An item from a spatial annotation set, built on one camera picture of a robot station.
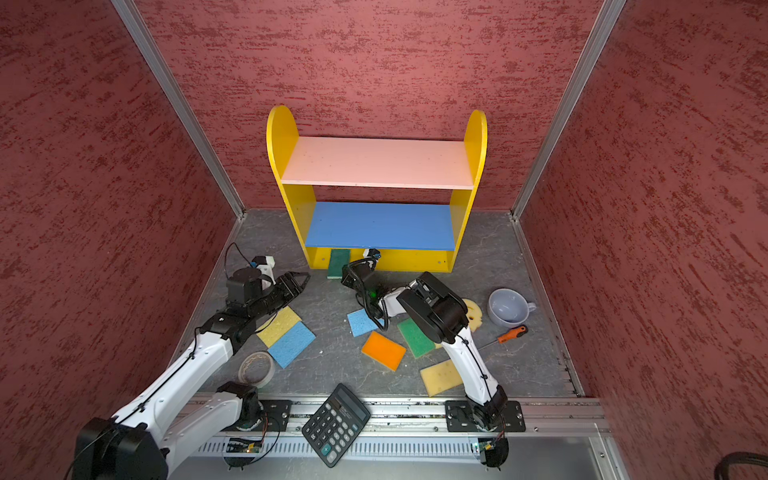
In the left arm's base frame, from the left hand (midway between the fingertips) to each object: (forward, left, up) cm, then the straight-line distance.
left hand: (307, 285), depth 82 cm
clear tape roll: (-18, +14, -15) cm, 27 cm away
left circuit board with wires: (-36, +12, -17) cm, 42 cm away
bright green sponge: (-11, -32, -14) cm, 37 cm away
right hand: (+13, -7, -12) cm, 19 cm away
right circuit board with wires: (-37, -50, -16) cm, 64 cm away
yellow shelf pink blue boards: (+47, -28, -11) cm, 56 cm away
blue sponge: (-14, +5, -13) cm, 20 cm away
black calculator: (-32, -11, -12) cm, 36 cm away
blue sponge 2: (-5, -14, -14) cm, 21 cm away
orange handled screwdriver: (-8, -61, -12) cm, 63 cm away
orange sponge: (-13, -22, -15) cm, 30 cm away
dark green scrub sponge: (+18, -5, -13) cm, 23 cm away
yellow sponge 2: (-20, -38, -13) cm, 45 cm away
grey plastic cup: (+1, -61, -13) cm, 63 cm away
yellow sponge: (-14, +4, +3) cm, 14 cm away
